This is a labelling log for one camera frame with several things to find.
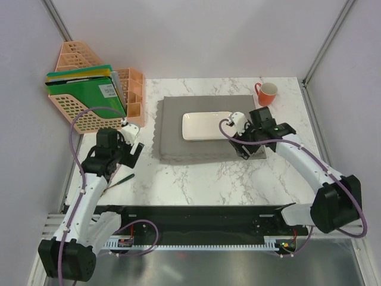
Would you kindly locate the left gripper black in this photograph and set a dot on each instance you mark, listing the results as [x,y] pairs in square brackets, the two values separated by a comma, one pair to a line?
[130,159]

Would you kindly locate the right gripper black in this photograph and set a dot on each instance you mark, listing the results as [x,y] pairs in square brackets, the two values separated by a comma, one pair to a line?
[241,152]

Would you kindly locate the grey placemat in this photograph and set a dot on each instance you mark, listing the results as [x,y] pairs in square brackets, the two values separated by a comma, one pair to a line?
[168,143]

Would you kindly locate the gold fork green handle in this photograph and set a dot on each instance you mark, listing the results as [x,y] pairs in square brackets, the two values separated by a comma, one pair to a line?
[127,178]

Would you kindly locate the white rectangular plate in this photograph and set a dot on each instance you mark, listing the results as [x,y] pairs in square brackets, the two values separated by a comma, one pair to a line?
[203,126]

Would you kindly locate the orange mug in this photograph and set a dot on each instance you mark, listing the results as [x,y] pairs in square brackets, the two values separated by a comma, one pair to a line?
[266,93]

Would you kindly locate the knife pink handle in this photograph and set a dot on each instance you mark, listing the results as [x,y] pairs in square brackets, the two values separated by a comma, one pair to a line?
[114,173]

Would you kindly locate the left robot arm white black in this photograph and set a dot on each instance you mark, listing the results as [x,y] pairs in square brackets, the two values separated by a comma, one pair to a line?
[72,251]

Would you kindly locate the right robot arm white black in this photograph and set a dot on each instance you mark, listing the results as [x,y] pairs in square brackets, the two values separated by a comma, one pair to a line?
[337,199]

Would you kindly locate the peach file organizer rack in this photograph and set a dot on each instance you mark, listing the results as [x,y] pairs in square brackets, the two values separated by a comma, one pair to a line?
[129,83]

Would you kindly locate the green folder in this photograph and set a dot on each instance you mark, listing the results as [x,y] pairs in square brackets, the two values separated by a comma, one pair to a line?
[91,92]

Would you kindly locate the yellow folder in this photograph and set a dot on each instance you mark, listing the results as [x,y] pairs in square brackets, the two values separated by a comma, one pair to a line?
[104,70]

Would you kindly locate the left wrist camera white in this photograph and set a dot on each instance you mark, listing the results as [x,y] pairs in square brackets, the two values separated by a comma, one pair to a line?
[130,133]

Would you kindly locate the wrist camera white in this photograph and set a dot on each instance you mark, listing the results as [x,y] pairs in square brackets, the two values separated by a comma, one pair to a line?
[239,121]
[130,133]

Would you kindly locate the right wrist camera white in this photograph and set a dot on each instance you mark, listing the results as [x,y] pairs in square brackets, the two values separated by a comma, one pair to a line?
[239,121]

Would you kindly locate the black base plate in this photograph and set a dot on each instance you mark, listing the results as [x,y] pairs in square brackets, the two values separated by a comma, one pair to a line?
[202,224]

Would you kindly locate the white cable duct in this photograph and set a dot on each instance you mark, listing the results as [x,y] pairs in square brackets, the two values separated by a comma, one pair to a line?
[120,243]

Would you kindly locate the aluminium rail profile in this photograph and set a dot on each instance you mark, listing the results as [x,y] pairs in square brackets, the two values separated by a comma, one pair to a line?
[54,221]

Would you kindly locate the left aluminium frame post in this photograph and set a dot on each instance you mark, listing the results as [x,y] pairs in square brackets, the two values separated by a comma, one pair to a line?
[57,20]

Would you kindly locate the aluminium frame post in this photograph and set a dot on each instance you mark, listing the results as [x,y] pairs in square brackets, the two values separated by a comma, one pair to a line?
[333,32]
[57,20]

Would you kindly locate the right aluminium frame post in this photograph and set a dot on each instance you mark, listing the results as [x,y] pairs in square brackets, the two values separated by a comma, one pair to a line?
[333,32]

